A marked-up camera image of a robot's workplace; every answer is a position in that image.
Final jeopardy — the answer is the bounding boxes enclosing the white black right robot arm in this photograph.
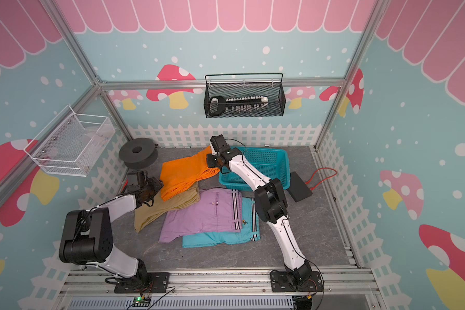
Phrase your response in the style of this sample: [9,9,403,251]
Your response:
[207,135,312,285]

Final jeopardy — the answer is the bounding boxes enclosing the orange pants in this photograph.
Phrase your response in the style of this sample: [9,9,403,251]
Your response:
[160,146,220,202]

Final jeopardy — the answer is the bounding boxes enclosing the white wire wall basket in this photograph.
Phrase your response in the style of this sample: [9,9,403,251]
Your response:
[23,105,116,177]

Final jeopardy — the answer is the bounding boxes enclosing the teal plastic basket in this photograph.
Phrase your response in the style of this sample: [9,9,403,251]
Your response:
[219,147,291,192]

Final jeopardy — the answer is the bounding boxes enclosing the black foam roll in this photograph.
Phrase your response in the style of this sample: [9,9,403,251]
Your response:
[119,138,158,171]

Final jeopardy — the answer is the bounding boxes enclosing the khaki pants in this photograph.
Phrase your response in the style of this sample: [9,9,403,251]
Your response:
[134,182,200,233]

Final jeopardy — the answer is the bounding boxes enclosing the red cable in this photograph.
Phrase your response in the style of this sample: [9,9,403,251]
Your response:
[305,167,338,191]

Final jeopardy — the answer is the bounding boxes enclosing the red handled screwdriver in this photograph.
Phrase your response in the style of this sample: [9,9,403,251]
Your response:
[118,182,129,198]

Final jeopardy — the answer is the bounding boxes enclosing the purple pants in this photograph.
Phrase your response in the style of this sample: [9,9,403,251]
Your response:
[159,188,242,244]

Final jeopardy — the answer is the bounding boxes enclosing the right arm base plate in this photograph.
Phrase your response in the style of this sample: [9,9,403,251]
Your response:
[269,270,324,294]

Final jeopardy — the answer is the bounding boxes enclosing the black flat pad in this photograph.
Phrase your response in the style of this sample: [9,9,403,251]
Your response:
[288,172,313,202]

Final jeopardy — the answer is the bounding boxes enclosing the black wire wall basket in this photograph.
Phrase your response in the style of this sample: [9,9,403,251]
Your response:
[204,73,286,118]

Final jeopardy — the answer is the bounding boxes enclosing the teal pants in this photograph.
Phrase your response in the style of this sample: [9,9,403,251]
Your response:
[182,196,261,249]

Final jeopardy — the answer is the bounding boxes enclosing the green circuit board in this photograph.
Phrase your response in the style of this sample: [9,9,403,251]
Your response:
[128,297,151,309]

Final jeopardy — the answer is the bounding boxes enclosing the black socket holder tool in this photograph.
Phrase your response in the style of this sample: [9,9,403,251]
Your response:
[208,96,269,116]

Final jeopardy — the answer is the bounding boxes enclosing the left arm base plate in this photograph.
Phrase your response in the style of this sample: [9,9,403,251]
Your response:
[114,273,171,294]

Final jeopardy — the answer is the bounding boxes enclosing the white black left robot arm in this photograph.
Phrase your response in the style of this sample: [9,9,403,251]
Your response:
[59,171,164,286]

